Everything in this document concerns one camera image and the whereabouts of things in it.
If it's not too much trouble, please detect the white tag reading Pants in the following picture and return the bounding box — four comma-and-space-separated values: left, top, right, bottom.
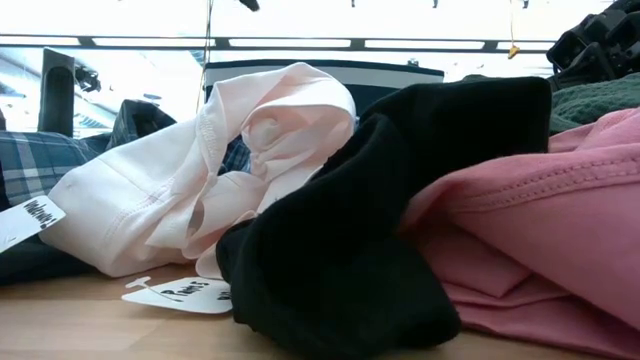
121, 275, 234, 316

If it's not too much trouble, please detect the white tag reading Underwear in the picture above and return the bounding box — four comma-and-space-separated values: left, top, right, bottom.
0, 194, 67, 254

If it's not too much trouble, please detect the salmon pink garment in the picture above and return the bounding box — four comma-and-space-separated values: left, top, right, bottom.
399, 106, 640, 360

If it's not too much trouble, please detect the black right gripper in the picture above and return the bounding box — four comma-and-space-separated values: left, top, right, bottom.
544, 0, 640, 92

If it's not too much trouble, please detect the navy white striped fabric bin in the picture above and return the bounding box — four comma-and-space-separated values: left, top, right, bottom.
203, 58, 445, 117

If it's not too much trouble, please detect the blue plaid shirt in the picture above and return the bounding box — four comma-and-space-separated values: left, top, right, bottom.
0, 98, 252, 211

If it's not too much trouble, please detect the pale pink garment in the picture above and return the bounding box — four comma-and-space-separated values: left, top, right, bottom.
38, 61, 358, 280

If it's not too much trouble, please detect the thin hanging cable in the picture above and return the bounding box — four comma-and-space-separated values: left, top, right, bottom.
194, 0, 215, 114

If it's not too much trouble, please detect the black mounted device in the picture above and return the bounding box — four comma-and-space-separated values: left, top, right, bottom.
74, 64, 104, 94

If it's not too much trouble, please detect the black tall tower speaker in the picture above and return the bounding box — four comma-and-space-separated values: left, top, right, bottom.
37, 47, 77, 139

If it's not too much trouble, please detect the dark green knit garment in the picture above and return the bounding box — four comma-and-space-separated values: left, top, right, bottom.
462, 72, 640, 135

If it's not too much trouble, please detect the black garment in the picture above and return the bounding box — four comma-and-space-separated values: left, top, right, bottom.
215, 75, 553, 360

